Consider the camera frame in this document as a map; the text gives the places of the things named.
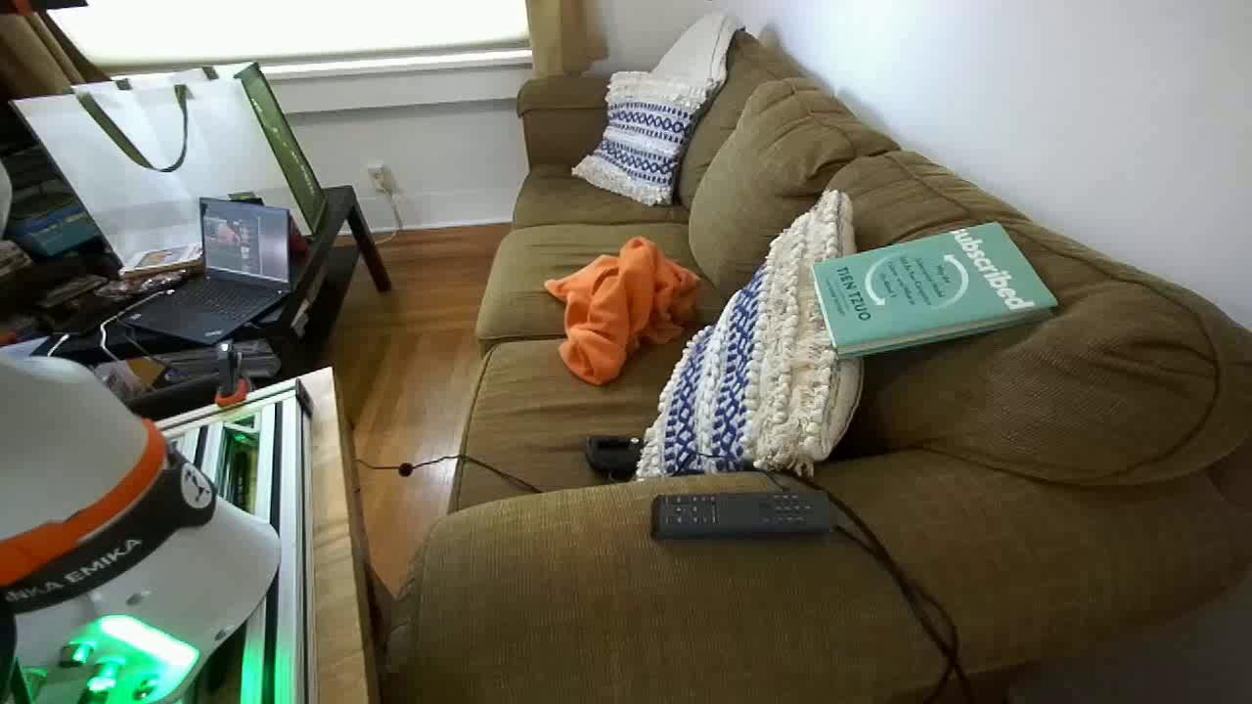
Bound teal hardcover book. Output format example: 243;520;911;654
811;220;1066;361

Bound orange cloth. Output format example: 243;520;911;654
541;235;705;390

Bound small black round device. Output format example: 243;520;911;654
578;434;648;485

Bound large white blue knit pillow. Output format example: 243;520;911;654
634;189;869;485

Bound black remote control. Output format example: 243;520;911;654
650;489;842;544

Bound small white blue knit pillow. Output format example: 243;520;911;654
567;65;709;210

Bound olive green fabric sofa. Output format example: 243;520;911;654
385;31;1252;704

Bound black low table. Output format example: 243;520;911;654
0;182;396;424

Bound white throw blanket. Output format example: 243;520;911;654
650;12;744;103

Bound beige curtain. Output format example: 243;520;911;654
524;0;612;79

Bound black orange clamp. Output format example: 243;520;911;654
212;340;250;411

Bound black open laptop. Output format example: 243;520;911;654
115;193;298;349

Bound thin black floor cable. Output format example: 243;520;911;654
355;446;541;497

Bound black cable over sofa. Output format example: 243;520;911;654
766;468;980;704

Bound white tote bag green handles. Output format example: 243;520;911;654
10;57;329;275

